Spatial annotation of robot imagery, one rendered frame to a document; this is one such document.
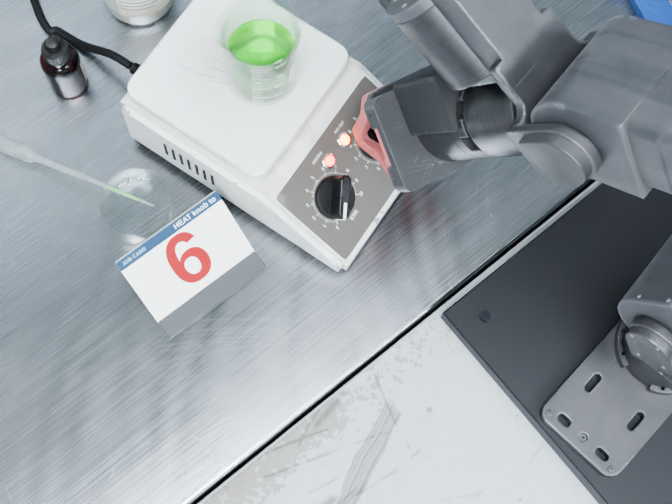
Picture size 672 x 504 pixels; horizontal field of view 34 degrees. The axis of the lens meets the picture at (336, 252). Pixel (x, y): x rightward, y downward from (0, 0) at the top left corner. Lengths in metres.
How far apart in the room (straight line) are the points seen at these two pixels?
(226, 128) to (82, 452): 0.25
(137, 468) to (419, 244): 0.27
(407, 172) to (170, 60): 0.20
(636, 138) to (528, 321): 0.30
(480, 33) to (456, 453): 0.35
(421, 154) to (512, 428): 0.23
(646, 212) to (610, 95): 0.32
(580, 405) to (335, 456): 0.18
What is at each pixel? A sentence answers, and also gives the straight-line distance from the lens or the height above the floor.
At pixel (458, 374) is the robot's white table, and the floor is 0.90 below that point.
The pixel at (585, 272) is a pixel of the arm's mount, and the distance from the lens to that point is 0.84.
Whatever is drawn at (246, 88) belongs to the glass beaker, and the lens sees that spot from 0.75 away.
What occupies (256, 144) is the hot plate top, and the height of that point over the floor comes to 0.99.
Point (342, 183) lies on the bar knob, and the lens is 0.78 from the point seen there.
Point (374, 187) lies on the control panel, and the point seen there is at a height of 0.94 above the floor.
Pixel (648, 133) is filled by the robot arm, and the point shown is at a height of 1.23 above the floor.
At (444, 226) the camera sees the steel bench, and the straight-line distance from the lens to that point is 0.85.
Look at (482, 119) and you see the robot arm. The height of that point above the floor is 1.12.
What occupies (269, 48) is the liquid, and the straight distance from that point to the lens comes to 0.75.
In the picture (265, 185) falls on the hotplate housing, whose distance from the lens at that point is 0.78.
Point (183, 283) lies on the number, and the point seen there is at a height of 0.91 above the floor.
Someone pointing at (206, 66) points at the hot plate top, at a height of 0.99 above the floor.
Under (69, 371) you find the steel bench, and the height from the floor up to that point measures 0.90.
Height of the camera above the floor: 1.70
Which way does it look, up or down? 74 degrees down
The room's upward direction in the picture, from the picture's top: 11 degrees clockwise
